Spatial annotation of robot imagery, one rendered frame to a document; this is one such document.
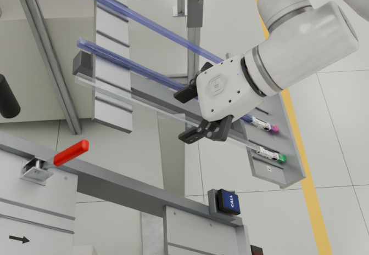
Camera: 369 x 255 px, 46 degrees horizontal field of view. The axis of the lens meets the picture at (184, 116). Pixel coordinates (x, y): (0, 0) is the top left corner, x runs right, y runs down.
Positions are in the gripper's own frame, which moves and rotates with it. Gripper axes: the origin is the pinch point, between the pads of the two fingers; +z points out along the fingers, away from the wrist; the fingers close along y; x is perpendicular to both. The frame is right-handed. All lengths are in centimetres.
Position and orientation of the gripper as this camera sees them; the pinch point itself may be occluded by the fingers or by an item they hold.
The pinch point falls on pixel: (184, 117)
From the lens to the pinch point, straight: 78.2
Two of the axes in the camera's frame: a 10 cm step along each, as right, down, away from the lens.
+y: 1.1, 8.1, -5.8
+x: 6.4, 3.9, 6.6
